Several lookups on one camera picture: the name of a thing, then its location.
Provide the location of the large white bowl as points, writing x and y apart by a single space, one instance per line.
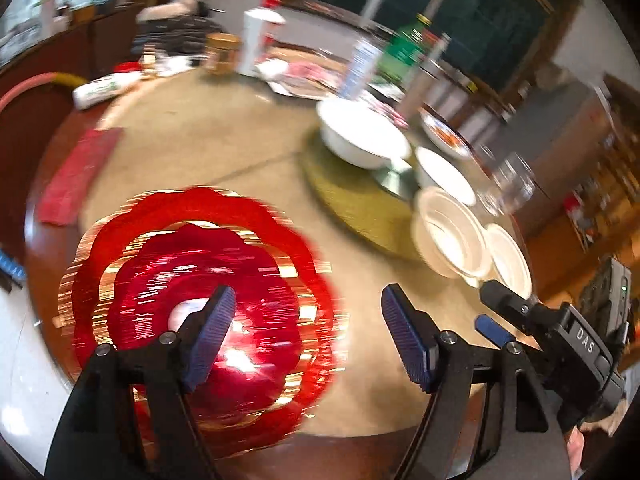
362 132

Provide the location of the cream plastic bowl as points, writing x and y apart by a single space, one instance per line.
450 240

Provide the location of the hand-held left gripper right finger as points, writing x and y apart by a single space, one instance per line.
407 340

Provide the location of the white liquor bottle red cap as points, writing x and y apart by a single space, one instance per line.
256 45

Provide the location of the white rolled packet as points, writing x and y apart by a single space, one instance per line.
105 90

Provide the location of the red flat packet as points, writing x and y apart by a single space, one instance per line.
80 175

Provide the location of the dark window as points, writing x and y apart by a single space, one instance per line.
490 15

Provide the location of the dark jacket with fur trim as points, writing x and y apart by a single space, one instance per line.
175 27

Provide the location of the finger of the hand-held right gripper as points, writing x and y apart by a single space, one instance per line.
507 301
492 329

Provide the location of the clear drinking glass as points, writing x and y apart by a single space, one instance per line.
510 185

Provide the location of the dark wooden cabinet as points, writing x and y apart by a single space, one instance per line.
100 45

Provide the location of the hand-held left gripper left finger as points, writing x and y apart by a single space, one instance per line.
215 340

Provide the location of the tall white blue box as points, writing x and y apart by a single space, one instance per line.
360 67

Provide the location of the white shallow bowl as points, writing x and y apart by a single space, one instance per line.
510 260

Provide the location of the pink yellow hula hoop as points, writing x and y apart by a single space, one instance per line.
30 85

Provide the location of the yellow-green round table mat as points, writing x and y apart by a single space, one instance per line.
345 200

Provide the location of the brown jar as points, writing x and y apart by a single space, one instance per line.
222 52

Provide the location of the white plate with food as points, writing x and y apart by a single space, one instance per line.
445 135

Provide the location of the small white bowl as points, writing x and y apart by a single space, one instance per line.
445 175

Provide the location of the blue patterned object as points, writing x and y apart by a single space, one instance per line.
11 267

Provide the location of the red scalloped plate gold trim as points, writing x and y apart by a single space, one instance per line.
150 270

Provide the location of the green plastic bottle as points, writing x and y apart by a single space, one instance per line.
405 50

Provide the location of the pink printed packet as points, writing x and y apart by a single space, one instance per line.
310 75

